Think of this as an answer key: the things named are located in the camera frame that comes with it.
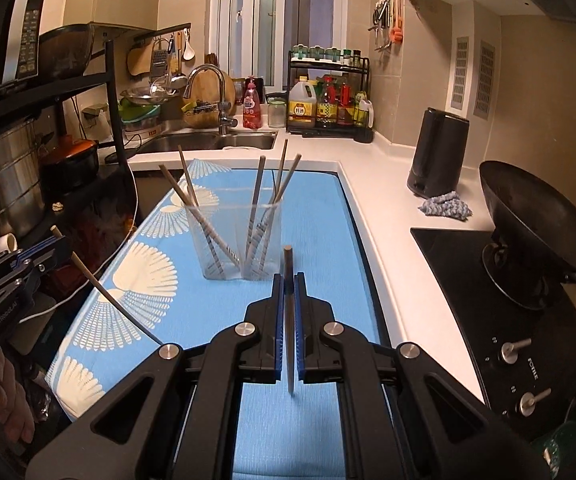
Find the clear plastic utensil container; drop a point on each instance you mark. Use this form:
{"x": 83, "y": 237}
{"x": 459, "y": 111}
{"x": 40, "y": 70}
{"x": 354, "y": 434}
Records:
{"x": 233, "y": 220}

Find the row of green-lidded spice jars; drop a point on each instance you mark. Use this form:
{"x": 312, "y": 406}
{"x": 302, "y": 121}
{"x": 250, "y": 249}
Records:
{"x": 318, "y": 54}

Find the chrome kitchen faucet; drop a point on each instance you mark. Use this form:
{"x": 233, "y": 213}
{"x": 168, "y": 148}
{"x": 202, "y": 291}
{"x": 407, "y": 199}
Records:
{"x": 208, "y": 72}

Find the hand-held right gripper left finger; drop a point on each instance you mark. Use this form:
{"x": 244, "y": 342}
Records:
{"x": 276, "y": 320}

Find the black metal shelf rack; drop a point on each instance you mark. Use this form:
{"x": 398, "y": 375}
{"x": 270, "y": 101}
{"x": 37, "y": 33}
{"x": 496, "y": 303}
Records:
{"x": 116, "y": 110}

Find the white hanging ladle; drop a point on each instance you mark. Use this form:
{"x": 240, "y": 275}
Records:
{"x": 188, "y": 50}

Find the metal grater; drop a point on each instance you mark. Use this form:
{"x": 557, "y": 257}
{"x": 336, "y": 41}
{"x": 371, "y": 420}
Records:
{"x": 158, "y": 60}

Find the window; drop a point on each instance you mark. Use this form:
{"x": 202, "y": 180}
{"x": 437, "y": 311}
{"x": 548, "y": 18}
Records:
{"x": 268, "y": 20}

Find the wooden chopstick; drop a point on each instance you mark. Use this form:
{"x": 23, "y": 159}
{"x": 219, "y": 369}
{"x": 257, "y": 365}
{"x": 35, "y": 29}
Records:
{"x": 186, "y": 170}
{"x": 292, "y": 169}
{"x": 174, "y": 185}
{"x": 282, "y": 160}
{"x": 288, "y": 260}
{"x": 118, "y": 302}

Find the wall vent grille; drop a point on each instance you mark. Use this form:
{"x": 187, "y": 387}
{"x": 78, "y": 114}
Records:
{"x": 484, "y": 77}
{"x": 460, "y": 72}

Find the steel stockpot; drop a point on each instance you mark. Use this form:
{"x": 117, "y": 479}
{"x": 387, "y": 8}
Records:
{"x": 3, "y": 180}

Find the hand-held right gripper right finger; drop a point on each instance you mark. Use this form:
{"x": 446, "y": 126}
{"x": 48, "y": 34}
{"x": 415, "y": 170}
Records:
{"x": 300, "y": 320}

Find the black pot orange rim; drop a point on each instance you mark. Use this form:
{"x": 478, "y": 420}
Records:
{"x": 70, "y": 162}

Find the green plastic basin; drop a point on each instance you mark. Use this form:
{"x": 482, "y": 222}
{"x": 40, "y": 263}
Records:
{"x": 140, "y": 112}

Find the dark glass bowl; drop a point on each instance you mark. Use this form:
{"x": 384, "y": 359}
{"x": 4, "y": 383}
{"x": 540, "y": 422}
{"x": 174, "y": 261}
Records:
{"x": 65, "y": 52}

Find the hanging wooden board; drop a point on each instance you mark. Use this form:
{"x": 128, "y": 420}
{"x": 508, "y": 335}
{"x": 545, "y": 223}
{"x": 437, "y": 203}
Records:
{"x": 140, "y": 60}

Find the blue patterned tablecloth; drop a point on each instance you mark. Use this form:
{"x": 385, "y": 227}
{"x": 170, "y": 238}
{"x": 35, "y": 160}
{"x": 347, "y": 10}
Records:
{"x": 318, "y": 220}

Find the glass jar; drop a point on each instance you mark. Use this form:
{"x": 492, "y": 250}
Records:
{"x": 277, "y": 112}

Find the black spice rack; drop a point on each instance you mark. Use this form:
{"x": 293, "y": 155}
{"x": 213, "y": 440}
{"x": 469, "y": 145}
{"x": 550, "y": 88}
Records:
{"x": 328, "y": 134}

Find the metal kitchen scissors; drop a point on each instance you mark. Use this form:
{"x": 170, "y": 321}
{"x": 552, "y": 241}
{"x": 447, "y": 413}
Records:
{"x": 380, "y": 25}

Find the black gas stove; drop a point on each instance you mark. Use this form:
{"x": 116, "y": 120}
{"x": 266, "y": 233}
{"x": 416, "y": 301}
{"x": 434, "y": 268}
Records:
{"x": 448, "y": 270}

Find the black wok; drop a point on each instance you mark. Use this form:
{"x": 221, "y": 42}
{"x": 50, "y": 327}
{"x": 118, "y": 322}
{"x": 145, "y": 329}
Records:
{"x": 528, "y": 210}

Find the dark sauce bottle yellow label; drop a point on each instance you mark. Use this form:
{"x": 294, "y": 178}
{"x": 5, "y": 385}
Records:
{"x": 326, "y": 110}

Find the yellow cooking oil jug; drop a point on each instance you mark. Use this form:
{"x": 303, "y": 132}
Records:
{"x": 302, "y": 107}

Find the black electric kettle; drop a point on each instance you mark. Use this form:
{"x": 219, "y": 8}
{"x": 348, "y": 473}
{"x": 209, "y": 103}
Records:
{"x": 438, "y": 155}

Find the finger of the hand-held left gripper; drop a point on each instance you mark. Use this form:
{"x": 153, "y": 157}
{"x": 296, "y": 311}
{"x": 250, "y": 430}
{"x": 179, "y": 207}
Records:
{"x": 48, "y": 246}
{"x": 48, "y": 264}

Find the red label sauce bottle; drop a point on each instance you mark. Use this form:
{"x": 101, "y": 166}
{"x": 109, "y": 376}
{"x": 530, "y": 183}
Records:
{"x": 346, "y": 107}

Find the silver stove knob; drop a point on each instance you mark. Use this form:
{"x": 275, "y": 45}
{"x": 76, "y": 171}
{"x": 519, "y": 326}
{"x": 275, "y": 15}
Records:
{"x": 528, "y": 404}
{"x": 510, "y": 352}

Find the red dish soap bottle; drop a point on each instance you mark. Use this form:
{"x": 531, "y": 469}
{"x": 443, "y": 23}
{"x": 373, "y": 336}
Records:
{"x": 252, "y": 107}

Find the blue grey dish rag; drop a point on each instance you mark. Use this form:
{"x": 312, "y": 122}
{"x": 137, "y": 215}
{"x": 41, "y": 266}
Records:
{"x": 445, "y": 206}

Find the steel kitchen sink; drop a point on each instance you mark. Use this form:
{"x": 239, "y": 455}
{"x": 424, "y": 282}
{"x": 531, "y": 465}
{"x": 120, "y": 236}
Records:
{"x": 203, "y": 141}

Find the wooden cutting board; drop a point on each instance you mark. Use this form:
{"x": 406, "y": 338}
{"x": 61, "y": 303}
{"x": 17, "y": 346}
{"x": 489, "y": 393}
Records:
{"x": 208, "y": 90}

